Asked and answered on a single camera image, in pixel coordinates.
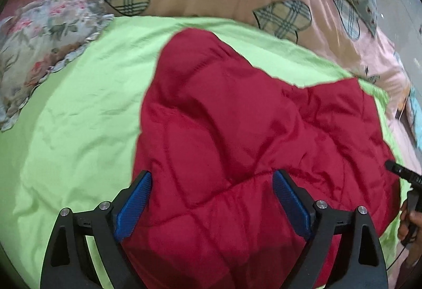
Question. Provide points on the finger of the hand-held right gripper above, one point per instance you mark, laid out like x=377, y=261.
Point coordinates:
x=394, y=166

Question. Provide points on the floral ruffled pillow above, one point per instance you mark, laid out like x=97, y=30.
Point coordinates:
x=43, y=32

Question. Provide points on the green blanket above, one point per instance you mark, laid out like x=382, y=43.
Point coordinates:
x=82, y=111

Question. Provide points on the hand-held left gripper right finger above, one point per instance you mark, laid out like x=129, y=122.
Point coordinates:
x=291, y=203

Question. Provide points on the red quilted jacket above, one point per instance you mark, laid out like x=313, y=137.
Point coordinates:
x=230, y=111

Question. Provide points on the person's right hand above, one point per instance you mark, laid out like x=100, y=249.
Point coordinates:
x=416, y=223

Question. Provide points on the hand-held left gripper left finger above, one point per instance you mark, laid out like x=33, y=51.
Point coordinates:
x=133, y=206

